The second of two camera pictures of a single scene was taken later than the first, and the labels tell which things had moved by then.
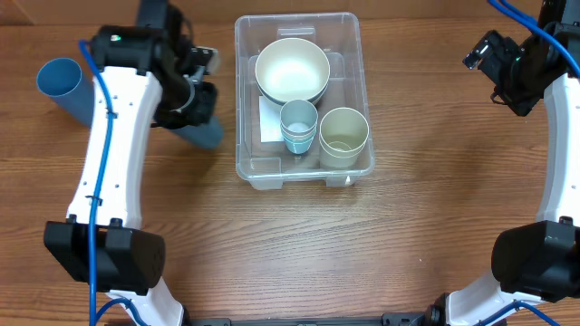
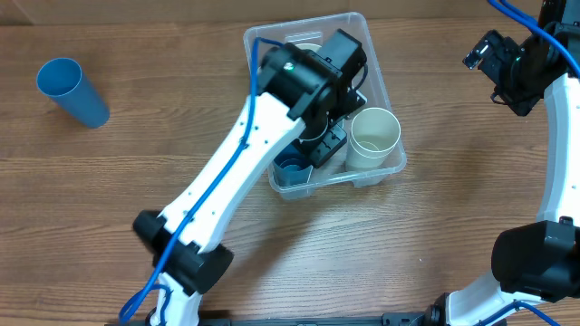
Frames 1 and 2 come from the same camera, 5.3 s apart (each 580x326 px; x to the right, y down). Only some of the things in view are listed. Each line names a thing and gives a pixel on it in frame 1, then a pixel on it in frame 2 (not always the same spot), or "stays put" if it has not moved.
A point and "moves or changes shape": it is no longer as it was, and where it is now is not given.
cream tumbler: [341, 148] moves or changes shape
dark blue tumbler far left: [70, 85] stays put
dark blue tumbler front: [207, 134] → [291, 167]
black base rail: [397, 318] stays put
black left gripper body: [178, 100] → [315, 133]
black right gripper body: [520, 81] stays put
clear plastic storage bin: [301, 101] moves or changes shape
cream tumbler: [343, 132] moves or changes shape
